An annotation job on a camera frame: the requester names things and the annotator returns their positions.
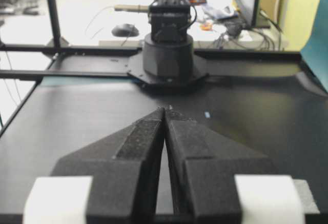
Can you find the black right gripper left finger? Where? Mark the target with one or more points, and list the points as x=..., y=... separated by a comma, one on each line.
x=112, y=180

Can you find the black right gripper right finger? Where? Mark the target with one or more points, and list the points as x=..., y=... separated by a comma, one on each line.
x=206, y=163

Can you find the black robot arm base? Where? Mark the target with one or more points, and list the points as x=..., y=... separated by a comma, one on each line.
x=167, y=58

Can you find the black computer mouse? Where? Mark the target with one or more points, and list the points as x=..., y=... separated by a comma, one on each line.
x=125, y=30

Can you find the teal backdrop board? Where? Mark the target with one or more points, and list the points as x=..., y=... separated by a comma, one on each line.
x=314, y=52

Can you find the black metal frame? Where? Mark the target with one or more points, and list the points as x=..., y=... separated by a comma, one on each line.
x=57, y=51

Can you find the beige cylindrical handle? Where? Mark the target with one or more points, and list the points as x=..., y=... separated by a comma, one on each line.
x=132, y=8

